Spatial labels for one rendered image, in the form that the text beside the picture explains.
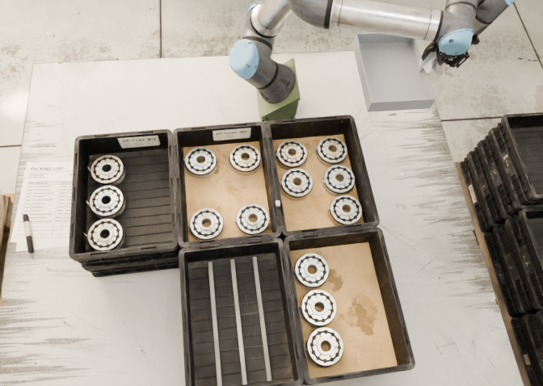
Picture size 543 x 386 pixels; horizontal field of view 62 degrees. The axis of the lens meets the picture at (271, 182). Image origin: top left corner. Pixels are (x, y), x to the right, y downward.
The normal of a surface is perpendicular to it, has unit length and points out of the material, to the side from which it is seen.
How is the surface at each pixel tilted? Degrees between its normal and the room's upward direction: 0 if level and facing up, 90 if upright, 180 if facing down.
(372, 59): 1
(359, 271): 0
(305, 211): 0
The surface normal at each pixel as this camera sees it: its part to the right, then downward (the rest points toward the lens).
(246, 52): -0.62, -0.15
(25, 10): 0.07, -0.43
